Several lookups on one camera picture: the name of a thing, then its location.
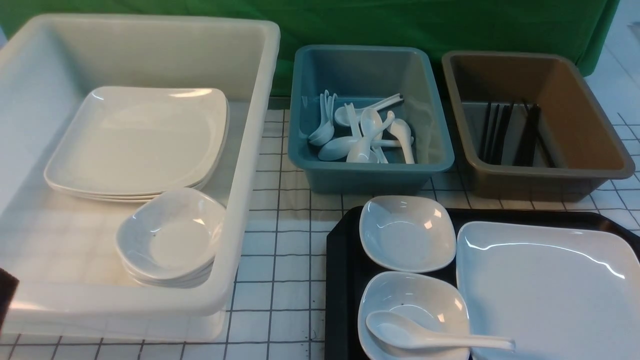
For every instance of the black chopstick bundle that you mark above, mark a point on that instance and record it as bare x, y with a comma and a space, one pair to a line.
530, 138
492, 141

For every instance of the white bowl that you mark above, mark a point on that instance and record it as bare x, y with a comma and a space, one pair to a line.
407, 233
430, 302
172, 237

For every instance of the blue-grey plastic bin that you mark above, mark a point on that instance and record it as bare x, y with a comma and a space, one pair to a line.
364, 75

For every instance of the black chopstick left bundle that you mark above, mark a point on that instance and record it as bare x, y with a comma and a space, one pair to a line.
492, 141

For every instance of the bottom white square plate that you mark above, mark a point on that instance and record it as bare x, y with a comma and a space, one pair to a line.
125, 199

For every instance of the white ceramic soup spoon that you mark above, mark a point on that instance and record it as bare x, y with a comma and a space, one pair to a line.
399, 331

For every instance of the white square plate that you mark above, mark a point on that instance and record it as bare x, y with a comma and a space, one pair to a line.
140, 140
210, 172
125, 199

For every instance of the green backdrop cloth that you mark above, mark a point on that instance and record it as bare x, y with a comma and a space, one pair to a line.
573, 29

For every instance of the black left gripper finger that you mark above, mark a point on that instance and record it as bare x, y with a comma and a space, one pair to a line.
8, 287

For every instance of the black chopstick right bundle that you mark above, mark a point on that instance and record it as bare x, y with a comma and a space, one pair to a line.
530, 138

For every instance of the middle white square plate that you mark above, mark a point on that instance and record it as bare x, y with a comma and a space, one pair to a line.
210, 172

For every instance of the large white rice plate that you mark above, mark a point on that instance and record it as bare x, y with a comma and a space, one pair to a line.
559, 293

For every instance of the large white plastic bin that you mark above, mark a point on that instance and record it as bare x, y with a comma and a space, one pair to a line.
70, 285

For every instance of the white spoon in bin long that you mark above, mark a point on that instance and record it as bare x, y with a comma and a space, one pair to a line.
340, 115

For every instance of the brown plastic bin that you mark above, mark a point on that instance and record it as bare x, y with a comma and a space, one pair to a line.
584, 145

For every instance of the white spoon in bin left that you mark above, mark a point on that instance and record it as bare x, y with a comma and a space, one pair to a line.
325, 131

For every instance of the white spoon in bin centre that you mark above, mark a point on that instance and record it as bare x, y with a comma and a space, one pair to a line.
371, 125

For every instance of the top white square plate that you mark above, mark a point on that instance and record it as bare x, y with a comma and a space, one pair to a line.
140, 140

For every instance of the white spoon in bin right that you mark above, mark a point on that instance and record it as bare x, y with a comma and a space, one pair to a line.
401, 131

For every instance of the lower white stacked bowls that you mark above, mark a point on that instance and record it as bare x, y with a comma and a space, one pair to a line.
184, 282

